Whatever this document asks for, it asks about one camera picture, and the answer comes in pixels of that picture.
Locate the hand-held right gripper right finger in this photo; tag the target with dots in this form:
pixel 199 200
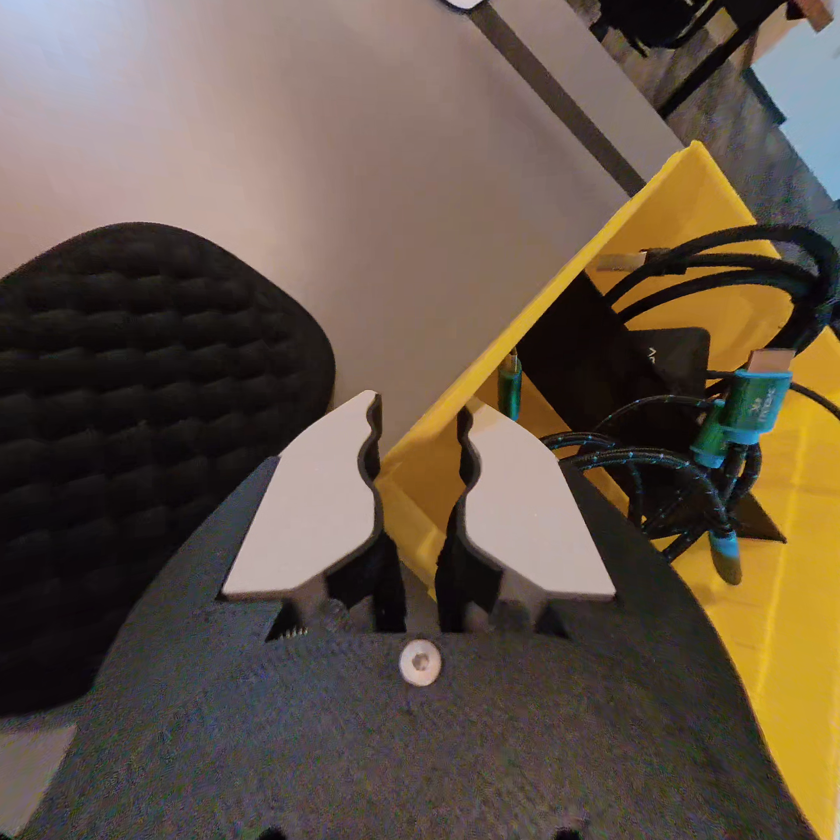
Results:
pixel 531 525

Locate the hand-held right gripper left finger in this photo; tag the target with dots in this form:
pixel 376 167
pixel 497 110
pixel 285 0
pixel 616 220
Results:
pixel 308 512

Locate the yellow plastic bin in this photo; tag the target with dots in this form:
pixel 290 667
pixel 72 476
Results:
pixel 787 623

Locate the black quilted mat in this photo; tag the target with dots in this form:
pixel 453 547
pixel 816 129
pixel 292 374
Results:
pixel 131 426

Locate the black square adapter hub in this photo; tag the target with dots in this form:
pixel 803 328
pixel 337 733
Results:
pixel 676 354

